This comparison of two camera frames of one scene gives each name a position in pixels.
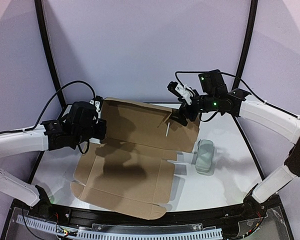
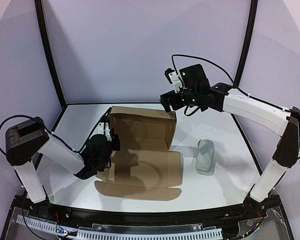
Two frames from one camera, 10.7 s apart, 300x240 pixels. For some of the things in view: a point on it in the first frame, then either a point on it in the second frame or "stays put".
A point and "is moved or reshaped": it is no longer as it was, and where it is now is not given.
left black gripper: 101,127 to 115,141
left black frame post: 39,8 stays put
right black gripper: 186,113 to 168,100
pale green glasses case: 205,149 stays put
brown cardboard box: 131,172 is moved or reshaped
